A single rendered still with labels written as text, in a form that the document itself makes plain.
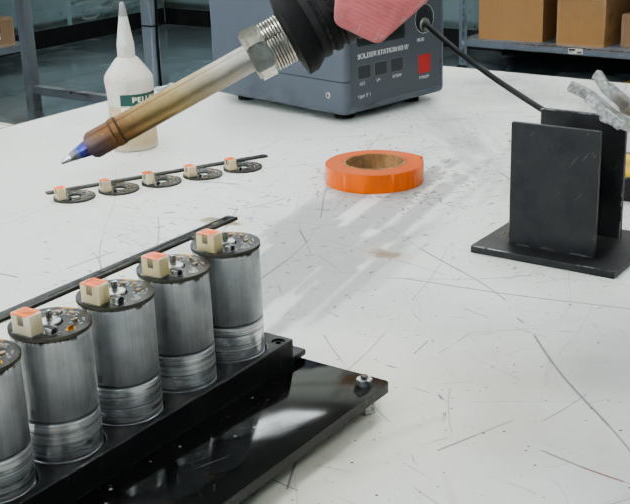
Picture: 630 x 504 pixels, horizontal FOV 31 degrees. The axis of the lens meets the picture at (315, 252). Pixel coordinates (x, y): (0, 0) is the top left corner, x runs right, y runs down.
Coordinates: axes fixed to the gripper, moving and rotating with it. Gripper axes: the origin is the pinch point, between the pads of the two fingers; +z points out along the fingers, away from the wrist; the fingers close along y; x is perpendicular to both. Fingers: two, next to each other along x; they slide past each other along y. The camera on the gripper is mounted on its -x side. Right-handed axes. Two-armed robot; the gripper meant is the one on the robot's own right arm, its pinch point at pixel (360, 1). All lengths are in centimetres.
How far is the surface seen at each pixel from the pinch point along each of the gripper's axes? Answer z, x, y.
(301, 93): 9, 12, -52
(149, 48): 49, 27, -336
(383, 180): 9.5, 13.4, -31.0
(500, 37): -1, 169, -436
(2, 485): 16.4, -4.2, 2.7
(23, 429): 14.8, -4.2, 2.0
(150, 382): 13.8, -0.6, -1.6
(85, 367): 13.2, -3.0, 0.3
